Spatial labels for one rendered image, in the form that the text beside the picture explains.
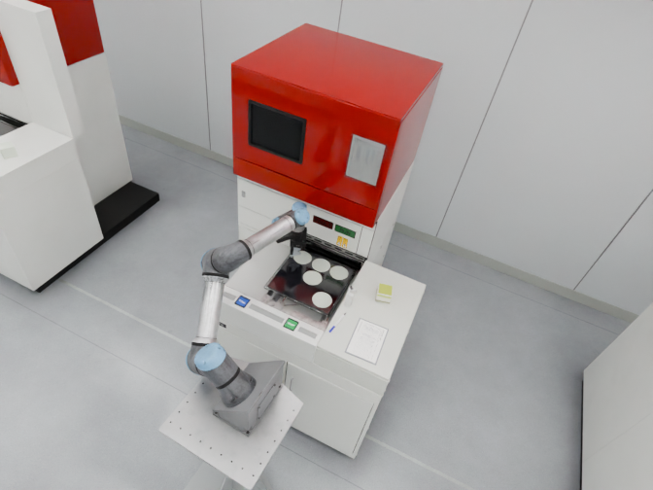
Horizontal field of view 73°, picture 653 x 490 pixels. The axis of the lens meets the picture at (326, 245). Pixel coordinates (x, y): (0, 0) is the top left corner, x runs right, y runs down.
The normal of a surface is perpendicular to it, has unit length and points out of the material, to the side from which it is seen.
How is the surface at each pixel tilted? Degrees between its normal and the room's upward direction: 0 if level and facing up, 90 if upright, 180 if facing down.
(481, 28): 90
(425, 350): 0
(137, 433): 0
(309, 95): 90
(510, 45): 90
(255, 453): 0
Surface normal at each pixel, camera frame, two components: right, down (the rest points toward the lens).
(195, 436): 0.13, -0.72
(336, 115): -0.42, 0.59
